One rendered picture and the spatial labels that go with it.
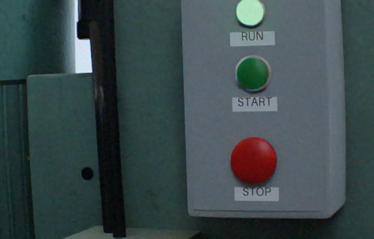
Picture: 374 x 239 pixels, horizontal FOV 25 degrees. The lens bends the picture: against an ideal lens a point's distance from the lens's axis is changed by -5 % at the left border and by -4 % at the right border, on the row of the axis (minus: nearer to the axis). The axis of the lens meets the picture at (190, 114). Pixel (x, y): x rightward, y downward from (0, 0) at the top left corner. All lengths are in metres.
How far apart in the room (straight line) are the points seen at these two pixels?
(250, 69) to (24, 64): 0.28
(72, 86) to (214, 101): 0.19
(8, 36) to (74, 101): 0.09
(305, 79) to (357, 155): 0.09
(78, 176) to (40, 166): 0.04
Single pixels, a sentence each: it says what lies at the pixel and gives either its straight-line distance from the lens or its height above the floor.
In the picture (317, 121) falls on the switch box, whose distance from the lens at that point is 0.54.
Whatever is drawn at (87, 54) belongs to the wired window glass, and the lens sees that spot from 2.34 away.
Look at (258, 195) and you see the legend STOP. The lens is 0.56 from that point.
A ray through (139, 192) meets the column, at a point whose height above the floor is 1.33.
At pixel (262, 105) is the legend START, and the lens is 0.55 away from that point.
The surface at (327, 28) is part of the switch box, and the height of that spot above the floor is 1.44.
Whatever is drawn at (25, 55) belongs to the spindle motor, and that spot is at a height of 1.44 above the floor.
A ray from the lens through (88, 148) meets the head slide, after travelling 0.71.
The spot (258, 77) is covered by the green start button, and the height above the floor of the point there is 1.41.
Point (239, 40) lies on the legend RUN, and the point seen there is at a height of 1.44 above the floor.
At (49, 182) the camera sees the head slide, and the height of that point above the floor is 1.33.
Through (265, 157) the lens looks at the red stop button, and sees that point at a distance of 0.54.
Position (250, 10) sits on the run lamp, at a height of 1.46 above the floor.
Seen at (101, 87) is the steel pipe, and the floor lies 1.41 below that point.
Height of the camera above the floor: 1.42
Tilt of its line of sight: 3 degrees down
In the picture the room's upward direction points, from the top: 2 degrees counter-clockwise
